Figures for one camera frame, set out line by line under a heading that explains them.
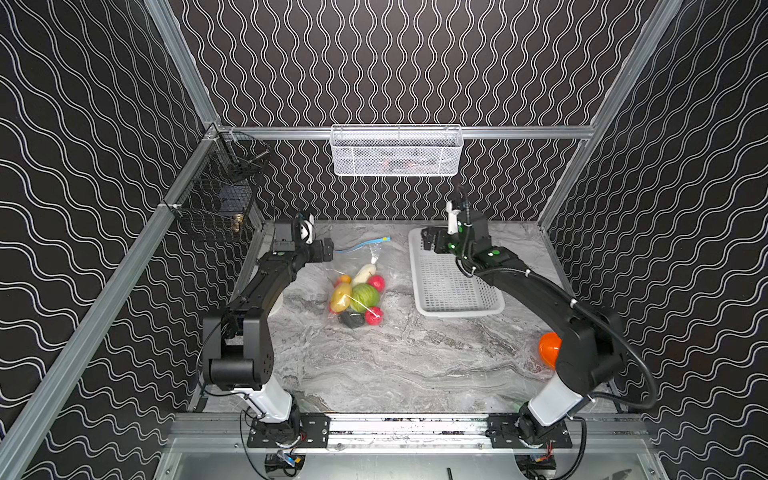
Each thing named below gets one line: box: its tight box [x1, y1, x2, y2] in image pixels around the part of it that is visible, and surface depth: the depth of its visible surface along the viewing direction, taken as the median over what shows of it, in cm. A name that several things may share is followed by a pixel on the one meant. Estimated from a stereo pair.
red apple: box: [364, 306, 383, 326], surface depth 89 cm
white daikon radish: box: [352, 264, 377, 286], surface depth 102 cm
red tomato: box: [367, 275, 386, 293], surface depth 99 cm
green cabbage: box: [350, 283, 379, 313], surface depth 92 cm
